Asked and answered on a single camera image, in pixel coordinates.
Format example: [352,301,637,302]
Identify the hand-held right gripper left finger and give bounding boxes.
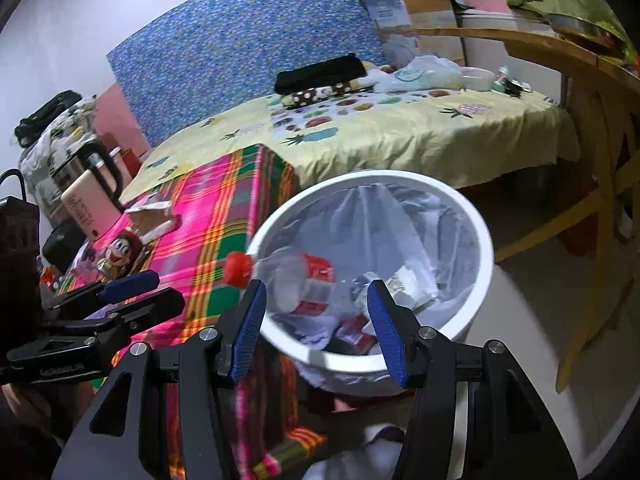
[50,279,268,480]

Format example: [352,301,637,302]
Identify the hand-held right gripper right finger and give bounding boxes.
[366,279,581,480]

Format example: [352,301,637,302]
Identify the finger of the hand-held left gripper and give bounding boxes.
[44,269,161,313]
[47,288,187,346]

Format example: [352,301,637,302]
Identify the cartoon face drink can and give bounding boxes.
[97,230,146,276]

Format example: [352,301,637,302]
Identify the brown patterned white carton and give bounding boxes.
[122,200,182,243]

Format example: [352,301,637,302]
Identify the clear plastic bottle red cap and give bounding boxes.
[223,252,351,316]

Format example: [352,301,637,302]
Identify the white round bin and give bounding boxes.
[245,170,496,401]

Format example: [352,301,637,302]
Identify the pink green plaid tablecloth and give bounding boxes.
[50,144,331,480]

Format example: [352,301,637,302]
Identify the translucent bin liner bag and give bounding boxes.
[257,180,478,398]

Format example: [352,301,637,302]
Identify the person's light trousers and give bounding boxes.
[305,422,411,480]

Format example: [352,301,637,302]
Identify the pineapple print quilt pile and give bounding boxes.
[17,97,101,196]

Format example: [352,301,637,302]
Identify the black bag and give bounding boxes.
[14,91,83,148]

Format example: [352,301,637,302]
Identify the yellow pineapple print bed sheet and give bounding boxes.
[120,72,581,206]

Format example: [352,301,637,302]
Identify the white fruit print cloth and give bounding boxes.
[267,67,451,133]

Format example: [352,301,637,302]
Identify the brown polka dot cloth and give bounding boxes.
[282,77,373,107]

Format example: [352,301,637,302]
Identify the white plastic bag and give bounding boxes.
[385,55,466,93]

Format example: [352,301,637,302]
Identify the black folded clothes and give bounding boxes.
[275,53,366,95]

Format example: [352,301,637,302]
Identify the white bowl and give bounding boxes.
[460,66,496,92]

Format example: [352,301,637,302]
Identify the blue floral board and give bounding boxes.
[106,0,406,146]

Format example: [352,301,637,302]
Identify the wooden table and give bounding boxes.
[417,25,640,393]

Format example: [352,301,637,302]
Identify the printed white bedding package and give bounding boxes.
[362,0,418,61]

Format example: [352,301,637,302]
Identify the brown cardboard box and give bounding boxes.
[355,0,473,68]

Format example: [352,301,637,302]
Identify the metal tray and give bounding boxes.
[547,10,633,58]

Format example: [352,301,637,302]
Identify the steel kettle black handle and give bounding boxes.
[50,137,126,211]

